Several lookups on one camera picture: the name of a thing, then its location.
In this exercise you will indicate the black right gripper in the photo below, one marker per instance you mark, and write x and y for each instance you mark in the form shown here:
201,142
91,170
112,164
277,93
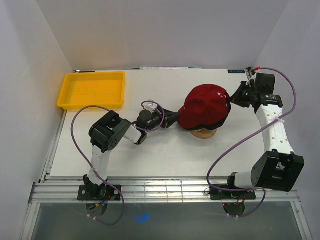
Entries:
236,96

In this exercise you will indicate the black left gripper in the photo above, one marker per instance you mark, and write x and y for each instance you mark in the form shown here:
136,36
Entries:
170,118

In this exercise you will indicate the dark red LA cap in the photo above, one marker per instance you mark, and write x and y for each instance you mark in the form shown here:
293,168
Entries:
205,104

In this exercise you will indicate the black NY cap red brim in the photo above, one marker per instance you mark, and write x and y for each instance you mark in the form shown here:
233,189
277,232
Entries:
210,127

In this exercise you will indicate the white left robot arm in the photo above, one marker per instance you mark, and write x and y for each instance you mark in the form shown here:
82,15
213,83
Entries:
106,134

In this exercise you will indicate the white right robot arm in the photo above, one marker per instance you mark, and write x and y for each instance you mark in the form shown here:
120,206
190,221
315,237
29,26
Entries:
279,167

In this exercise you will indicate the black blue logo sticker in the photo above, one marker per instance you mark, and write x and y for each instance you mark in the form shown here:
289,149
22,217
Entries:
236,71

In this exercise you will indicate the wooden hat stand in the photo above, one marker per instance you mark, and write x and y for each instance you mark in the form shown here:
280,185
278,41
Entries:
204,133

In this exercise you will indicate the yellow plastic tray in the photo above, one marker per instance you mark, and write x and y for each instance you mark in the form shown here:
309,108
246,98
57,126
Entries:
105,89

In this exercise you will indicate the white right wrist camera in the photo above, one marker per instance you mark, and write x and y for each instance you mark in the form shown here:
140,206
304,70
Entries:
252,75

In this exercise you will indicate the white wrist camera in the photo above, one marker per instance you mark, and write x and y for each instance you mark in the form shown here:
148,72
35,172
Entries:
149,106
252,75

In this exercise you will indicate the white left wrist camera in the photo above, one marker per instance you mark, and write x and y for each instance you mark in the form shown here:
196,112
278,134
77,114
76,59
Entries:
149,106

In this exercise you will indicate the aluminium front rail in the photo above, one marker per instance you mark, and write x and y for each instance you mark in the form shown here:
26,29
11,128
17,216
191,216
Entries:
134,190

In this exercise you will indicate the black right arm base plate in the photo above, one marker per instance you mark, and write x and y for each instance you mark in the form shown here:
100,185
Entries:
216,194

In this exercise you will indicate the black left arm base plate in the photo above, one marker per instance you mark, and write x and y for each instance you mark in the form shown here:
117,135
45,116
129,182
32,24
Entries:
112,192

